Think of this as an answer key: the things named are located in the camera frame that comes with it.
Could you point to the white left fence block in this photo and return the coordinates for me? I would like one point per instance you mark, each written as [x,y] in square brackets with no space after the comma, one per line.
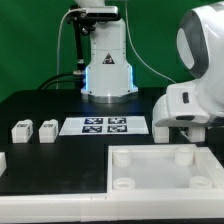
[3,164]

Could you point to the white front fence wall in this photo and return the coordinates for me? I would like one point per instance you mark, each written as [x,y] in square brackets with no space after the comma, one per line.
[115,206]

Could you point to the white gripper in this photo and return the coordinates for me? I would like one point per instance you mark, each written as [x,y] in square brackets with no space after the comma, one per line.
[180,107]

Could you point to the black camera stand pole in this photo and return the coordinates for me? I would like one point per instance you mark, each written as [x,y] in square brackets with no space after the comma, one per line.
[79,51]

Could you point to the white square tabletop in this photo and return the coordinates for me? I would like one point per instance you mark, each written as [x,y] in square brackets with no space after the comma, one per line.
[168,166]

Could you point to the black camera on stand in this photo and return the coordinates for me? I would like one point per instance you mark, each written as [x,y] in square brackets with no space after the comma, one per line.
[103,13]

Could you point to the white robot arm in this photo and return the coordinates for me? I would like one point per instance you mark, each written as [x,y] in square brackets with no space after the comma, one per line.
[200,46]

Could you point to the white sheet with markers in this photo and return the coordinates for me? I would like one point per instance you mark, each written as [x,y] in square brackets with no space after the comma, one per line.
[115,125]

